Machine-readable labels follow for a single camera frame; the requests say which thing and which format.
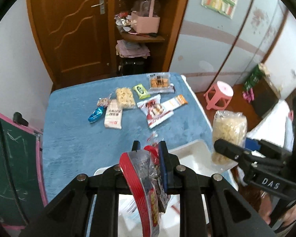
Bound pink artificial flowers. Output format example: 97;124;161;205
242;90;255;103

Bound blue blanket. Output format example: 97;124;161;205
41;72;237;203

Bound green printed bag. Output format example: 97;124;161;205
242;64;270;92

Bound pink plastic stool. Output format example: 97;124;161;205
203;81;234;111

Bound clear bag of pale crackers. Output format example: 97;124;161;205
211;110;248;165

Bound metal door handle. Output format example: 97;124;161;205
91;0;106;15

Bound pink basket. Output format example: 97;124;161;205
130;0;161;34

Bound black clamp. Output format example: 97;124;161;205
13;112;29;127

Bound orange and white snack packet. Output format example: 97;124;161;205
161;94;188;111

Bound white packet with red label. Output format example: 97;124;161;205
104;99;124;130

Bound clear bag of brown cookies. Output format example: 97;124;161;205
147;72;176;95

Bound black suitcase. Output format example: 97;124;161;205
118;57;148;76

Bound red striped clear snack packet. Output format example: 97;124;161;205
119;133;172;237

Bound clear bag of pale chips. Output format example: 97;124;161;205
115;87;137;110

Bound small clear nut packet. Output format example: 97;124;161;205
97;94;112;107

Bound folded pink cloths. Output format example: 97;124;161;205
115;39;151;59

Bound blue shiny candy packet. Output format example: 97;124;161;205
87;106;107;124

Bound wooden door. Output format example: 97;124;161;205
26;0;114;84

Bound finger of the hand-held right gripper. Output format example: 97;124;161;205
259;139;294;159
213;138;287;176

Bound pile of shiny wrappers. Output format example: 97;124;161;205
114;11;132;34

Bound red and white biscuit packet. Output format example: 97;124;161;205
137;94;164;116

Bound grey sliding door wardrobe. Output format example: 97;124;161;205
169;0;296;99

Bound white plastic bin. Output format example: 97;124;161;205
93;139;238;237

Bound wooden shelf unit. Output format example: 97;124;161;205
107;0;193;76

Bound dark wooden cabinet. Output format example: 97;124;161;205
251;76;286;119

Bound green snack packet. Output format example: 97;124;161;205
133;84;151;100

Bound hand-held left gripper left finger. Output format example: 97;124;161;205
18;140;141;237

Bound green chalkboard with pink frame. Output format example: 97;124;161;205
0;111;48;230

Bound white packet with red edge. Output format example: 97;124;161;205
146;105;175;129

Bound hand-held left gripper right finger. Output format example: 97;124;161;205
158;140;283;237

